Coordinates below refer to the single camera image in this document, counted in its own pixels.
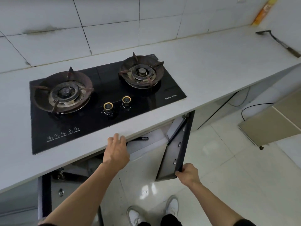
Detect beige wooden board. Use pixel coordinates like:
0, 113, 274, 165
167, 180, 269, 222
238, 88, 301, 148

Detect black cable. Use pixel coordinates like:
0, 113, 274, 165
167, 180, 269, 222
241, 103, 274, 121

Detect narrow grey cabinet door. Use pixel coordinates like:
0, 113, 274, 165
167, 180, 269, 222
0, 179, 39, 217

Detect person's left forearm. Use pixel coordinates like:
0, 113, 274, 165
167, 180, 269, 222
43, 162, 129, 226

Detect grey cable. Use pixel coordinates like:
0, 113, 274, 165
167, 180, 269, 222
229, 87, 251, 107

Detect white left shoe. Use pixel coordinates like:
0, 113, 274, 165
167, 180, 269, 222
127, 206, 147, 226

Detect yellow bottle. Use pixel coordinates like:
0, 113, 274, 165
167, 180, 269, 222
251, 0, 279, 27

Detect black glass gas stove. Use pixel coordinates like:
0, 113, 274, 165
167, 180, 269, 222
29, 54, 187, 155

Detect white right shoe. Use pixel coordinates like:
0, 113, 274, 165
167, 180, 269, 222
165, 195, 179, 217

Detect black gold-ringed stove knob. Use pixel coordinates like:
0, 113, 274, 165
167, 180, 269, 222
103, 102, 114, 116
121, 96, 132, 109

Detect person's right forearm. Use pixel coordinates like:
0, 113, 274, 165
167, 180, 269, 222
188, 182, 257, 226

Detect person's black trousers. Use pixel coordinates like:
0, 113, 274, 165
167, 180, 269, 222
139, 213, 184, 226

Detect white shoe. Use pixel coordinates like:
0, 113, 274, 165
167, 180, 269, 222
165, 195, 179, 217
127, 206, 147, 226

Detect metal spatula wooden handle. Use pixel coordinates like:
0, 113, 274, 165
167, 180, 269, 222
256, 30, 301, 58

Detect person's right hand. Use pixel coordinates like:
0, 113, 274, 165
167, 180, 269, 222
175, 163, 202, 188

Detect person's left hand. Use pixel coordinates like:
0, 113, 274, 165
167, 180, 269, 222
103, 133, 130, 171

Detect person's black shirt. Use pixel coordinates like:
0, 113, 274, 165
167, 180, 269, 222
235, 218, 257, 226

